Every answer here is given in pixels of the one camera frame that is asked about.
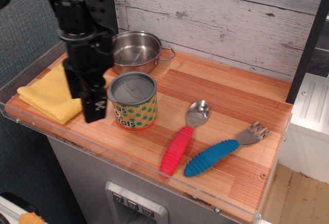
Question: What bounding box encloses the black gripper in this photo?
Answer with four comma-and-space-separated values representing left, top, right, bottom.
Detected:
59, 27, 114, 123

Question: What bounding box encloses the peas and carrots can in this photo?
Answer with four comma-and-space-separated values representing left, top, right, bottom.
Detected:
107, 71, 158, 130

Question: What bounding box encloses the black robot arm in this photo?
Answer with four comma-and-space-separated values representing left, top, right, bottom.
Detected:
49, 0, 114, 123

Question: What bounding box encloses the stainless steel pot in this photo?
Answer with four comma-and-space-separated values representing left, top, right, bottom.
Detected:
113, 31, 176, 74

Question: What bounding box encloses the yellow folded cloth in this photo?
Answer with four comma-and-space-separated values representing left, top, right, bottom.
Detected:
17, 63, 110, 124

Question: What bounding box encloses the grey toy fridge cabinet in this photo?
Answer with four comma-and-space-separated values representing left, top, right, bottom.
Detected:
48, 137, 234, 223

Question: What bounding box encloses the silver dispenser button panel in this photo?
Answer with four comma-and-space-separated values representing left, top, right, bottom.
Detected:
105, 181, 169, 224

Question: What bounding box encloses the orange object at corner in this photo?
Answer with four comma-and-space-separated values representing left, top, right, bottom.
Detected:
19, 212, 45, 224

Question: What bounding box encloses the white toy sink unit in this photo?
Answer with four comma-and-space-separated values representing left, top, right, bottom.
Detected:
278, 73, 328, 183

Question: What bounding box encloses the black left frame post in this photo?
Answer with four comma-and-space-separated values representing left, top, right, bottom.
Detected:
90, 0, 118, 33

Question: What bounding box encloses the black frame post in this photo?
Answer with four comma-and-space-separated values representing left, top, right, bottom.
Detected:
286, 0, 328, 104
90, 0, 118, 33

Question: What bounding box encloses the red handled spoon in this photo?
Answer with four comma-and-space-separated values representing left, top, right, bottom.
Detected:
160, 100, 210, 175

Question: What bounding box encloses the clear acrylic guard rail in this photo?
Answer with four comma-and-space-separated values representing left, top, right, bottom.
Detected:
1, 43, 292, 223

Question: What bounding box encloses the blue handled fork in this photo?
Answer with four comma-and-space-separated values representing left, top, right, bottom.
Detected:
184, 121, 271, 177

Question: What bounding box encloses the black right frame post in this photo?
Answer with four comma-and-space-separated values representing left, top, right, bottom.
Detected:
286, 0, 328, 104

